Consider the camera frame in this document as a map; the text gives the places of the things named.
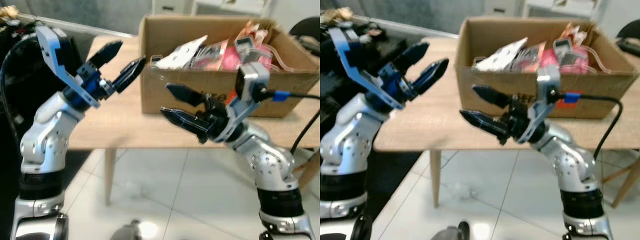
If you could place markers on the dark red snack wrapper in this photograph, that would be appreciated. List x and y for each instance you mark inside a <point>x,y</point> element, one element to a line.
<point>212,55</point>
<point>530,57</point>

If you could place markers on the brown cardboard box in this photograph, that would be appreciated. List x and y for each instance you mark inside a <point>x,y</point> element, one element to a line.
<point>490,100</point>
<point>175,95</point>

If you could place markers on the white foil wrapper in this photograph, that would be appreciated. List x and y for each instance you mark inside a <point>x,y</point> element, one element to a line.
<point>180,55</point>
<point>500,55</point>

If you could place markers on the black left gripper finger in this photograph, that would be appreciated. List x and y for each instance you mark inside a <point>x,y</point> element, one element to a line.
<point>107,52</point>
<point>130,72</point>
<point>432,74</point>
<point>415,54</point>

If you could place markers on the light wooden table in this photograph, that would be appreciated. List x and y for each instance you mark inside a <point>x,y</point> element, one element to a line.
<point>435,130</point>
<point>125,130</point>

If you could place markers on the beige dried flower bunch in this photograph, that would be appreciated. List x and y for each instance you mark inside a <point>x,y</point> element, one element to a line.
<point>7,14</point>
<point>337,15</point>

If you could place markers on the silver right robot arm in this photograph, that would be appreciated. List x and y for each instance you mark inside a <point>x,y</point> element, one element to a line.
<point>575,165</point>
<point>270,165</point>

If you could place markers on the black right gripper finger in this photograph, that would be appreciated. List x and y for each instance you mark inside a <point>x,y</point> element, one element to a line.
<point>185,122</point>
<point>186,95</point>
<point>491,97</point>
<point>485,125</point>

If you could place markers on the pink plastic wrapper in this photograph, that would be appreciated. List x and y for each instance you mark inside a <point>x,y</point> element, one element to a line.
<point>580,65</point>
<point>230,60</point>

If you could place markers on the clear plastic container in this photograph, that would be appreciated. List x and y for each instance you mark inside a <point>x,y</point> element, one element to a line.
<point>600,60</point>

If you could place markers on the orange snack packet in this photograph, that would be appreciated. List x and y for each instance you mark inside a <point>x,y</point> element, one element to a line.
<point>247,31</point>
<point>570,31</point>

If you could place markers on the black chair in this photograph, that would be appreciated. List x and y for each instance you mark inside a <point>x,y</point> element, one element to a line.
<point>629,35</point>
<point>307,30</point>

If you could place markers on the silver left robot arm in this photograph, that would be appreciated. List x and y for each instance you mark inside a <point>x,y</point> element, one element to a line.
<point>345,145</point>
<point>47,140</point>

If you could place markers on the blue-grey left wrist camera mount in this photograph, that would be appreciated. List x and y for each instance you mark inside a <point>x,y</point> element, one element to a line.
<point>50,47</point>
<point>345,50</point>

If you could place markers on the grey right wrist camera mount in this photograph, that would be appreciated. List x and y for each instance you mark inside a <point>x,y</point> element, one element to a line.
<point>547,80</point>
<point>250,80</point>

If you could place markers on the white cabinet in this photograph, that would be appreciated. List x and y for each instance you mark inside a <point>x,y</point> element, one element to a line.
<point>210,6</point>
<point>545,7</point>

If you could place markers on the grey robot foot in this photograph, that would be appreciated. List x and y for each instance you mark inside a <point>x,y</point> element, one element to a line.
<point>450,232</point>
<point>125,231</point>

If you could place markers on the silver grey wrapper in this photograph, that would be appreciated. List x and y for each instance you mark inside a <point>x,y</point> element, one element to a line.
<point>562,50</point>
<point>242,50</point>

